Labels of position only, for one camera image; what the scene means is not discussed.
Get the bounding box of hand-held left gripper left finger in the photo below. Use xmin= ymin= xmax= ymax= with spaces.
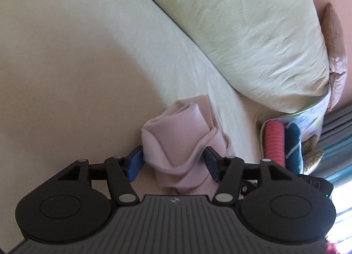
xmin=56 ymin=145 xmax=144 ymax=206

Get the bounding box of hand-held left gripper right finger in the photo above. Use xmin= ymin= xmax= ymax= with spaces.
xmin=205 ymin=146 xmax=299 ymax=206

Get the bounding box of white canvas shopping bag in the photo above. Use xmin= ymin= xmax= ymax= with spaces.
xmin=141 ymin=94 xmax=237 ymax=195

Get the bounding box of gold patterned pillow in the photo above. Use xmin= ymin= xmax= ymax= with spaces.
xmin=302 ymin=135 xmax=325 ymax=175

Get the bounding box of teal striped towel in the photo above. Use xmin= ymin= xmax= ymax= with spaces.
xmin=285 ymin=123 xmax=302 ymax=173

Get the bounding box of grey curtain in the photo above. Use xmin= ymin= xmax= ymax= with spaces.
xmin=316 ymin=105 xmax=352 ymax=184

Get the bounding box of coral knitted blanket roll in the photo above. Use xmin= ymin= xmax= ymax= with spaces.
xmin=265 ymin=121 xmax=286 ymax=162

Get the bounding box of floral printed cloth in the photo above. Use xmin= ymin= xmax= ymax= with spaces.
xmin=259 ymin=89 xmax=332 ymax=175

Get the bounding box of red yarn tassel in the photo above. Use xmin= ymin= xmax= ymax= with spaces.
xmin=326 ymin=241 xmax=344 ymax=254

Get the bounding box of sofa with green cover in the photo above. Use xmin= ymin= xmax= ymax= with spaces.
xmin=0 ymin=0 xmax=332 ymax=254

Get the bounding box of brown satin cushion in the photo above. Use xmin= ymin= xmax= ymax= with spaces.
xmin=321 ymin=4 xmax=348 ymax=112

